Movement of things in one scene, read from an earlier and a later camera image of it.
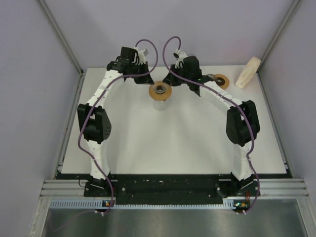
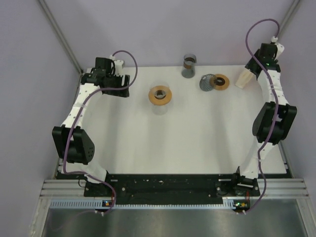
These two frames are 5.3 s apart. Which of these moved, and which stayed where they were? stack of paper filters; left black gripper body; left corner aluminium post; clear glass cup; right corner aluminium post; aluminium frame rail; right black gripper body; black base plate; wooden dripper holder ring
Moved: wooden dripper holder ring; clear glass cup; left black gripper body; right black gripper body
Stayed: stack of paper filters; left corner aluminium post; right corner aluminium post; black base plate; aluminium frame rail
